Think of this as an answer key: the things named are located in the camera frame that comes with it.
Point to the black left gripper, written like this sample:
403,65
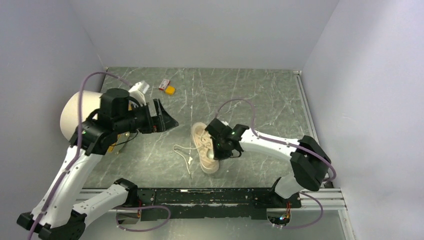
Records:
162,121

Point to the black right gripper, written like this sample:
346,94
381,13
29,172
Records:
217,154

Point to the beige canvas sneaker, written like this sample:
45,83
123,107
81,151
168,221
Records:
204,145

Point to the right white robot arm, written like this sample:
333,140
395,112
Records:
308,161

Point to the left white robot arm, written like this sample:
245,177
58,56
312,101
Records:
58,216

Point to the yellow small block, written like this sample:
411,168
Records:
170,90

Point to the red white small box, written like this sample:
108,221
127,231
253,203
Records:
164,84

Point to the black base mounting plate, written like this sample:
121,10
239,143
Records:
200,212

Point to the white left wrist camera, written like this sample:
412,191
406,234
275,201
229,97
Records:
138,91

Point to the aluminium frame rail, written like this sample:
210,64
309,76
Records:
327,199

